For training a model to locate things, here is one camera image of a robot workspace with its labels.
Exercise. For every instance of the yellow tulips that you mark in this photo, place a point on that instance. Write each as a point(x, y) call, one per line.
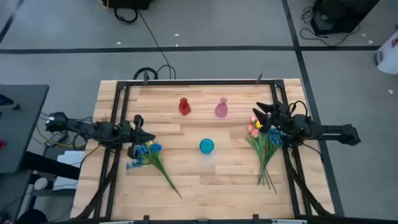
point(255, 133)

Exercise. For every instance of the black frame clamp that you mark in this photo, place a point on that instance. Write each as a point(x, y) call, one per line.
point(255, 217)
point(146, 218)

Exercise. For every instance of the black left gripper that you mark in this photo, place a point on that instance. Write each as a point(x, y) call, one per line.
point(133, 137)

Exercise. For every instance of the blue artificial flower spray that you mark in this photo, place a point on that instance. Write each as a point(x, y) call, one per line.
point(275, 139)
point(143, 150)

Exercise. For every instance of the black desk bar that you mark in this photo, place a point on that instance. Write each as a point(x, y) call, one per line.
point(49, 165)

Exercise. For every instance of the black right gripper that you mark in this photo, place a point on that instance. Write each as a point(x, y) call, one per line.
point(281, 119)

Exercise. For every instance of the teal blue glass vase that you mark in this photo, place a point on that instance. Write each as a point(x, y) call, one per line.
point(206, 146)

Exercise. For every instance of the black power adapter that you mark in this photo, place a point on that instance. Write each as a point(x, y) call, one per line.
point(56, 139)

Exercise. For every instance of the white bin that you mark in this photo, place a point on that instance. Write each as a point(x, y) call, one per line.
point(390, 59)

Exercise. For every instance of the white round object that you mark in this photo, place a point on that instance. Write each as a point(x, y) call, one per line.
point(40, 183)

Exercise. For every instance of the dark blue object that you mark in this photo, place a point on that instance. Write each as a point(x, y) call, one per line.
point(5, 100)

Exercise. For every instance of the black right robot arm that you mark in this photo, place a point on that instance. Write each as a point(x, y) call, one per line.
point(326, 130)

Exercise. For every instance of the small red object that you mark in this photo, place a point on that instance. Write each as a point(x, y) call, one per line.
point(2, 144)

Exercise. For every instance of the black equipment case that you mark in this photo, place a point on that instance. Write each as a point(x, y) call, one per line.
point(339, 15)

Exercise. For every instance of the white box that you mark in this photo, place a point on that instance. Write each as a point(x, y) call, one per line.
point(71, 157)

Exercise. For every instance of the black box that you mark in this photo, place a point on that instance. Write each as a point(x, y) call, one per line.
point(130, 3)

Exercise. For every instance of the pink glass vase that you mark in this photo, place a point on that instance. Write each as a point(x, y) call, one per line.
point(221, 110)

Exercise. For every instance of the small black object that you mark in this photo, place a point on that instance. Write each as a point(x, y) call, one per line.
point(16, 107)

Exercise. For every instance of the red glass vase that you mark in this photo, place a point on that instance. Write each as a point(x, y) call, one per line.
point(184, 108)

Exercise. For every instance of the grey desk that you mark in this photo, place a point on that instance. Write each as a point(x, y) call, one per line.
point(21, 130)

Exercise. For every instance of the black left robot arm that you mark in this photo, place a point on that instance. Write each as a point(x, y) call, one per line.
point(81, 127)

